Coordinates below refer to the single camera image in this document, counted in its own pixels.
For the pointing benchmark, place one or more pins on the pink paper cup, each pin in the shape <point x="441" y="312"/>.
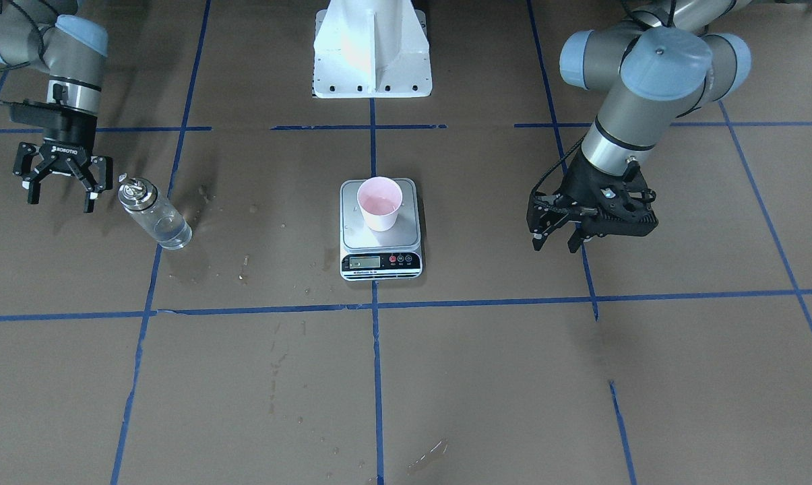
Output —
<point x="379" y="200"/>

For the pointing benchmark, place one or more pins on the clear glass sauce bottle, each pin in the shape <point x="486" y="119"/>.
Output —
<point x="152" y="210"/>

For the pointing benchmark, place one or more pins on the silver digital kitchen scale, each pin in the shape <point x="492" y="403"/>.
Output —
<point x="369" y="255"/>

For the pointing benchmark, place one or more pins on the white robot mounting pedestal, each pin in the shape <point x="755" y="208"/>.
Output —
<point x="371" y="49"/>

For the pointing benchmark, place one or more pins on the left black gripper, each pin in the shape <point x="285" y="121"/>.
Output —
<point x="576" y="182"/>

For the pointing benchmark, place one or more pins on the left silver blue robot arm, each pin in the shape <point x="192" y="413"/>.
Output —
<point x="656" y="65"/>

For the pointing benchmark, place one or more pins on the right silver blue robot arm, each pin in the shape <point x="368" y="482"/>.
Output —
<point x="50" y="37"/>

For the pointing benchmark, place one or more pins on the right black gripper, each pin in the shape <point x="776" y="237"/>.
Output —
<point x="67" y="130"/>

